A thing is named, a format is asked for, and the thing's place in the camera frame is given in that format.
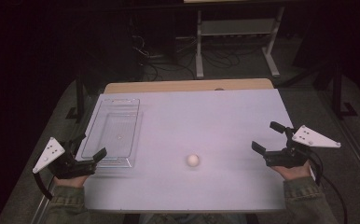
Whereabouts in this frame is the left hand-held gripper black cable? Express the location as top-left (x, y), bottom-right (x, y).
top-left (33, 172), bottom-right (54, 201)

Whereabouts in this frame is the white egg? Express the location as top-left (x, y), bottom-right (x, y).
top-left (186, 153), bottom-right (201, 168)

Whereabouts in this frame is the white table board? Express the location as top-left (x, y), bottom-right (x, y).
top-left (75, 88), bottom-right (298, 213)

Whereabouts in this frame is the hand-held gripper black cable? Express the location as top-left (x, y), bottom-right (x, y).
top-left (33, 172), bottom-right (54, 201)
top-left (305, 148), bottom-right (348, 224)

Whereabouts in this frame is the metal floor rail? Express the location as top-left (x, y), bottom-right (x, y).
top-left (322, 91), bottom-right (360, 189)

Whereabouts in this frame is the right hand-held gripper black cable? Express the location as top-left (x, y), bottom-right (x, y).
top-left (305, 148), bottom-right (348, 224)

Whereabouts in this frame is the person's left hand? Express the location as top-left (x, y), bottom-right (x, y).
top-left (52, 174), bottom-right (90, 189)

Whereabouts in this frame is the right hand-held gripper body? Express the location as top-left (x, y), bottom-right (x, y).
top-left (263, 124), bottom-right (341, 169)

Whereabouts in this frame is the wooden table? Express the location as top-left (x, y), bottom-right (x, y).
top-left (103, 77), bottom-right (274, 94)

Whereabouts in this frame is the white frame desk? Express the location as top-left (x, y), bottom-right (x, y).
top-left (183, 0), bottom-right (286, 79)

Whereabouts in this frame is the tangle of black floor cables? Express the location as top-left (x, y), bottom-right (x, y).
top-left (131, 34), bottom-right (242, 82)

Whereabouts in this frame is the clear plastic container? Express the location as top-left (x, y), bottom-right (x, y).
top-left (80, 98), bottom-right (144, 169)

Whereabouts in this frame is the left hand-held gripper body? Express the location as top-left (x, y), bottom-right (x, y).
top-left (32, 136), bottom-right (97, 180)

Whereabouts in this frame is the person's right hand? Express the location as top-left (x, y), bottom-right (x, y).
top-left (270, 161), bottom-right (313, 182)

